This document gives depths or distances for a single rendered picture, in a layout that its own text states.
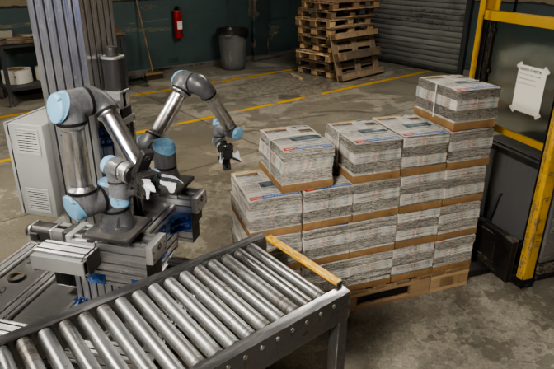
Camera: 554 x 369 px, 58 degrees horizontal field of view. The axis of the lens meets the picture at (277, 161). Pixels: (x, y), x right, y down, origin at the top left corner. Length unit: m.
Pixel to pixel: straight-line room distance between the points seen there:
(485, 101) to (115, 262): 2.08
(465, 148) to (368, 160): 0.60
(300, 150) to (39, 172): 1.24
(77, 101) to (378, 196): 1.61
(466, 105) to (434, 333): 1.28
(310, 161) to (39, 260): 1.32
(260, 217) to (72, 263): 0.89
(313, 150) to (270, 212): 0.38
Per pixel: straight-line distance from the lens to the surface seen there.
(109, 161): 1.89
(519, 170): 3.54
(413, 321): 3.10
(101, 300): 1.93
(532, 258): 3.45
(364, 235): 2.83
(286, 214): 2.55
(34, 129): 2.50
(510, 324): 3.27
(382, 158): 2.68
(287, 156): 2.43
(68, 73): 2.35
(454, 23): 9.79
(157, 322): 1.80
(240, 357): 1.65
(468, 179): 3.09
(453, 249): 3.28
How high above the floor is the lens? 1.92
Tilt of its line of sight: 22 degrees down
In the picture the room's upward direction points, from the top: straight up
